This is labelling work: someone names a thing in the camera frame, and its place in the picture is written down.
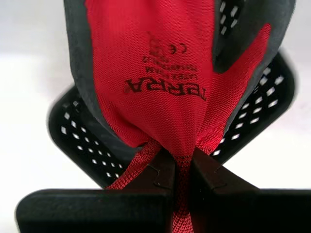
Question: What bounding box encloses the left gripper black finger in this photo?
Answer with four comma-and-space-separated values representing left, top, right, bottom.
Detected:
15, 152, 176, 233
189, 148, 311, 233

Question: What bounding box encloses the red and grey work glove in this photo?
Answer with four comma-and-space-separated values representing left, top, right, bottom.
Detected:
63, 0, 286, 233

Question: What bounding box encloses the black perforated plastic basket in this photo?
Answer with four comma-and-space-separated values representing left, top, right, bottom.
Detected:
48, 0, 300, 192

